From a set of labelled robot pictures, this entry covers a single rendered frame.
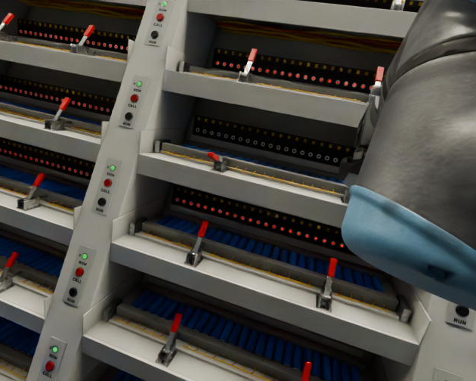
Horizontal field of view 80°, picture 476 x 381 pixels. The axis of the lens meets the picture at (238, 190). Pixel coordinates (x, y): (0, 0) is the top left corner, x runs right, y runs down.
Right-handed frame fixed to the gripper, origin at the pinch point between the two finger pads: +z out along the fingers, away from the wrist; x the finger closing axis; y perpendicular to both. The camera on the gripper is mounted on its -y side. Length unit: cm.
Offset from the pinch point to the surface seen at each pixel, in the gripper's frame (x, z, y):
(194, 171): 31.1, 5.3, -2.6
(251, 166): 20.7, 8.7, 2.6
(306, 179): 8.8, 8.7, 2.6
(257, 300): 11.9, 8.8, -23.0
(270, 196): 14.7, 5.8, -3.6
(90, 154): 57, 6, -4
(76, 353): 45, 12, -45
